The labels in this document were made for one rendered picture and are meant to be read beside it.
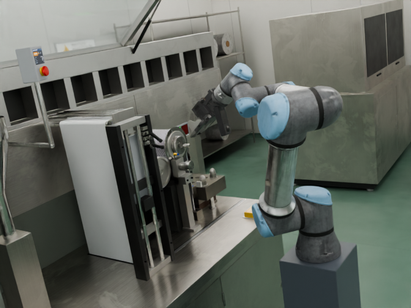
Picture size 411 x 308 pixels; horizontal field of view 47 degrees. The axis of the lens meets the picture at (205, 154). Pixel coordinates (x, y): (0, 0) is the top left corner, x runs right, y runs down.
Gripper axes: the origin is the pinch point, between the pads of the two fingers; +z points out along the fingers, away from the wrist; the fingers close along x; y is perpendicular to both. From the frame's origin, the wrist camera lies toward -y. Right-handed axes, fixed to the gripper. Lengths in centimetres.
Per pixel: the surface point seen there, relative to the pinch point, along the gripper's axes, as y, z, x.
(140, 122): 8.1, -11.5, 33.8
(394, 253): -119, 58, -160
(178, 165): -4.2, 11.1, 7.4
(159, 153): 4.3, 13.5, 8.6
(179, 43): 53, 11, -54
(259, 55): 125, 165, -448
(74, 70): 51, 12, 17
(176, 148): 1.3, 8.0, 5.4
